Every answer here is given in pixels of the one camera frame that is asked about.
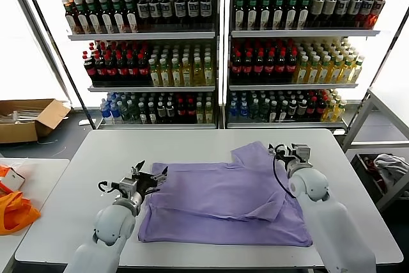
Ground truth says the wrist camera silver box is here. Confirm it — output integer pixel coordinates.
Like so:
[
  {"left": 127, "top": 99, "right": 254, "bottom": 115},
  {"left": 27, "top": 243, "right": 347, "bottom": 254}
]
[
  {"left": 289, "top": 144, "right": 313, "bottom": 165},
  {"left": 120, "top": 176, "right": 138, "bottom": 196}
]

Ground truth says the right wrist camera silver box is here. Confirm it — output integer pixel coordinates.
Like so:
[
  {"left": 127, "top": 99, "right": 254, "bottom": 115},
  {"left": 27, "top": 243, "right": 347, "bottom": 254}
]
[{"left": 289, "top": 144, "right": 313, "bottom": 165}]

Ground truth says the left camera cable black white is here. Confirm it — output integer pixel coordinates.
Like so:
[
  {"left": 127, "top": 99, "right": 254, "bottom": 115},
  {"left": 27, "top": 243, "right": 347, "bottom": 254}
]
[{"left": 97, "top": 180, "right": 121, "bottom": 196}]

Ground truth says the blue water bottle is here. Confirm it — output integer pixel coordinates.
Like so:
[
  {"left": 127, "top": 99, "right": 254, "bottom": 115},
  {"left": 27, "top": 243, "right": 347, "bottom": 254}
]
[
  {"left": 229, "top": 102, "right": 240, "bottom": 123},
  {"left": 101, "top": 102, "right": 112, "bottom": 124},
  {"left": 111, "top": 100, "right": 121, "bottom": 123},
  {"left": 239, "top": 102, "right": 250, "bottom": 123}
]

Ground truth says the orange fabric bag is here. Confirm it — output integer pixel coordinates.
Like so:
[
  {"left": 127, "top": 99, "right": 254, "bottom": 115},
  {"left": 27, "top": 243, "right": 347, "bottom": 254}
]
[{"left": 0, "top": 164, "right": 42, "bottom": 237}]

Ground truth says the grey metal shelf unit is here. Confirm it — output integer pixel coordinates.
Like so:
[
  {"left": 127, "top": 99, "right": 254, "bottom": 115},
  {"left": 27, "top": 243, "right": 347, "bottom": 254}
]
[
  {"left": 224, "top": 0, "right": 405, "bottom": 135},
  {"left": 43, "top": 0, "right": 222, "bottom": 130}
]

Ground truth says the cola bottle red cap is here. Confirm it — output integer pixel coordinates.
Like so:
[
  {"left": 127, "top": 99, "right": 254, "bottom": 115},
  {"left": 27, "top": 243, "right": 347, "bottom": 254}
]
[
  {"left": 316, "top": 95, "right": 328, "bottom": 120},
  {"left": 264, "top": 49, "right": 277, "bottom": 82},
  {"left": 231, "top": 49, "right": 243, "bottom": 82},
  {"left": 137, "top": 54, "right": 151, "bottom": 84},
  {"left": 95, "top": 56, "right": 108, "bottom": 84},
  {"left": 275, "top": 49, "right": 288, "bottom": 82},
  {"left": 307, "top": 97, "right": 318, "bottom": 120},
  {"left": 177, "top": 98, "right": 188, "bottom": 123},
  {"left": 127, "top": 55, "right": 140, "bottom": 84},
  {"left": 286, "top": 49, "right": 299, "bottom": 82},
  {"left": 242, "top": 49, "right": 255, "bottom": 82},
  {"left": 253, "top": 49, "right": 266, "bottom": 82},
  {"left": 187, "top": 98, "right": 197, "bottom": 123},
  {"left": 116, "top": 55, "right": 129, "bottom": 84},
  {"left": 105, "top": 56, "right": 118, "bottom": 84},
  {"left": 83, "top": 51, "right": 98, "bottom": 84}
]

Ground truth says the dark bottle beige label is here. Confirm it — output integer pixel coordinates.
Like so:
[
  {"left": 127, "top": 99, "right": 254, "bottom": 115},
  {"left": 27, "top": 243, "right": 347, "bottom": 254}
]
[
  {"left": 322, "top": 0, "right": 338, "bottom": 29},
  {"left": 310, "top": 0, "right": 325, "bottom": 29}
]

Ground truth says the purple T-shirt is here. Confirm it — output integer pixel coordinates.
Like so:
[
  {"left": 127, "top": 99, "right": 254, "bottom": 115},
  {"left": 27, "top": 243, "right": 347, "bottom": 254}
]
[{"left": 137, "top": 140, "right": 313, "bottom": 248}]

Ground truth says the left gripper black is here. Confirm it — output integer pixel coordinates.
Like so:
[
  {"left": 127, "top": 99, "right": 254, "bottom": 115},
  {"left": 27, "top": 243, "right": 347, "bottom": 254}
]
[{"left": 130, "top": 160, "right": 169, "bottom": 198}]

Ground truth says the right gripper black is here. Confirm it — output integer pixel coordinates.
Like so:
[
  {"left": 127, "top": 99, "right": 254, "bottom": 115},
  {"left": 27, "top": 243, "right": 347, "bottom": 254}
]
[{"left": 268, "top": 143, "right": 297, "bottom": 173}]

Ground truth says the dark bottle white blue label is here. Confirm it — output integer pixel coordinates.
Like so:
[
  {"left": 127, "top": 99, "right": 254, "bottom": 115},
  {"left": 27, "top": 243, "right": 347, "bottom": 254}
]
[
  {"left": 335, "top": 0, "right": 351, "bottom": 29},
  {"left": 200, "top": 0, "right": 213, "bottom": 27},
  {"left": 137, "top": 0, "right": 151, "bottom": 27},
  {"left": 149, "top": 0, "right": 162, "bottom": 27},
  {"left": 174, "top": 0, "right": 188, "bottom": 27},
  {"left": 188, "top": 0, "right": 201, "bottom": 27},
  {"left": 160, "top": 0, "right": 174, "bottom": 27},
  {"left": 347, "top": 0, "right": 362, "bottom": 29}
]

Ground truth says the small orange white box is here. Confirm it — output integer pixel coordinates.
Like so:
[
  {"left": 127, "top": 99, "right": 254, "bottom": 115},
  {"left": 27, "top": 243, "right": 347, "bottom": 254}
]
[{"left": 0, "top": 168, "right": 27, "bottom": 192}]

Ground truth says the white packing material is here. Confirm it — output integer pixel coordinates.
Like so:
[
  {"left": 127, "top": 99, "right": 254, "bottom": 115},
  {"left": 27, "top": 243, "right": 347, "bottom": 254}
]
[{"left": 0, "top": 105, "right": 44, "bottom": 125}]

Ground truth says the black storage crate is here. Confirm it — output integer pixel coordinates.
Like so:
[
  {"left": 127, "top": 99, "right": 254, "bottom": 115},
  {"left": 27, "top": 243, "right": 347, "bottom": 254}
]
[{"left": 350, "top": 153, "right": 397, "bottom": 205}]

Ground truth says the grey white crumpled garment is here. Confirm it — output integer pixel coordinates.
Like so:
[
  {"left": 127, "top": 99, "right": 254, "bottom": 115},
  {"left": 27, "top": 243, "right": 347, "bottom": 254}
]
[{"left": 373, "top": 153, "right": 409, "bottom": 191}]

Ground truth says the red crumpled garment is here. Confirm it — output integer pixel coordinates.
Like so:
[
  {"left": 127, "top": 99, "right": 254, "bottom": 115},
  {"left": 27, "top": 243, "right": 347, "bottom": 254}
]
[{"left": 362, "top": 157, "right": 389, "bottom": 193}]

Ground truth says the open cardboard box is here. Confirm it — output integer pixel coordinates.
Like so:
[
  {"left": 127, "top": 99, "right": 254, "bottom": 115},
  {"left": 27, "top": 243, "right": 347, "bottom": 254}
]
[{"left": 0, "top": 98, "right": 72, "bottom": 144}]

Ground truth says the orange yellow juice bottle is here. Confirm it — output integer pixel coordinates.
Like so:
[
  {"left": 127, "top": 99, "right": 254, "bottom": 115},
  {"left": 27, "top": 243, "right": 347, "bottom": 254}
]
[
  {"left": 317, "top": 56, "right": 332, "bottom": 85},
  {"left": 339, "top": 56, "right": 355, "bottom": 85},
  {"left": 295, "top": 56, "right": 310, "bottom": 85},
  {"left": 350, "top": 56, "right": 366, "bottom": 84},
  {"left": 306, "top": 56, "right": 321, "bottom": 85},
  {"left": 321, "top": 100, "right": 337, "bottom": 123},
  {"left": 334, "top": 100, "right": 348, "bottom": 123},
  {"left": 328, "top": 56, "right": 344, "bottom": 85}
]

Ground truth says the dark tea bottle green neck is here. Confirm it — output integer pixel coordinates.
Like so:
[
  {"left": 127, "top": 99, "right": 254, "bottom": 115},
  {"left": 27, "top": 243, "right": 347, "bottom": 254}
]
[
  {"left": 111, "top": 0, "right": 128, "bottom": 35},
  {"left": 87, "top": 0, "right": 104, "bottom": 35},
  {"left": 298, "top": 0, "right": 312, "bottom": 30},
  {"left": 234, "top": 0, "right": 246, "bottom": 31},
  {"left": 99, "top": 0, "right": 116, "bottom": 35},
  {"left": 286, "top": 0, "right": 299, "bottom": 30},
  {"left": 273, "top": 0, "right": 286, "bottom": 31},
  {"left": 75, "top": 0, "right": 92, "bottom": 36},
  {"left": 124, "top": 0, "right": 140, "bottom": 35},
  {"left": 259, "top": 0, "right": 272, "bottom": 31},
  {"left": 247, "top": 0, "right": 259, "bottom": 31}
]

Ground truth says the left wrist camera silver box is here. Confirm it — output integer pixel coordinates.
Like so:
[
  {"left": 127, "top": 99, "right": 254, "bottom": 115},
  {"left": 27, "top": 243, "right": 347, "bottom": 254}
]
[{"left": 120, "top": 176, "right": 138, "bottom": 196}]

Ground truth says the grey metal frame table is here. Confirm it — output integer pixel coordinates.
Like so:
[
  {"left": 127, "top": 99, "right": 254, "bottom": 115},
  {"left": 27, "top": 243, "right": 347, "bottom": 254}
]
[{"left": 341, "top": 87, "right": 409, "bottom": 213}]

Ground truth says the right arm thick black cable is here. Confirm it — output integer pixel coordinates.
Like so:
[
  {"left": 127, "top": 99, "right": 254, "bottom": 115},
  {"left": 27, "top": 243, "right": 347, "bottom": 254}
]
[{"left": 272, "top": 144, "right": 297, "bottom": 198}]

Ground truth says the black slanted pole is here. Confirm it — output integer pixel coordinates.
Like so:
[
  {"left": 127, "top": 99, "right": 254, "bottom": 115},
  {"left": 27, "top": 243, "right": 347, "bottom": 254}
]
[{"left": 16, "top": 0, "right": 96, "bottom": 130}]

